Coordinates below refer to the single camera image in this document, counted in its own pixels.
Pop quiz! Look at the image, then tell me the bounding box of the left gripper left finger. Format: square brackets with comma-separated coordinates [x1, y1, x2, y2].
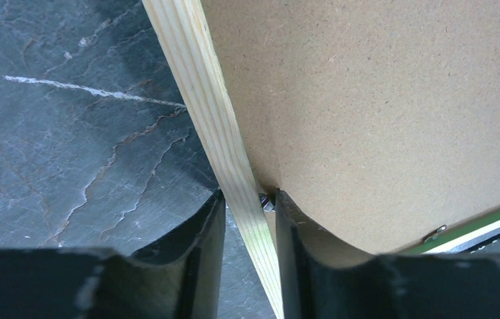
[0, 191, 226, 318]

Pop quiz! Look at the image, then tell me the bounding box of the light wooden picture frame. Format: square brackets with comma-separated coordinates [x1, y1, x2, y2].
[143, 1, 500, 318]

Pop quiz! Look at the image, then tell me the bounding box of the brown frame backing board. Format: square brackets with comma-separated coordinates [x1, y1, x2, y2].
[203, 1, 500, 254]

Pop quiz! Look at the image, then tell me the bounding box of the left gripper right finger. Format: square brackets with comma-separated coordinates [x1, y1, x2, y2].
[275, 190, 500, 318]

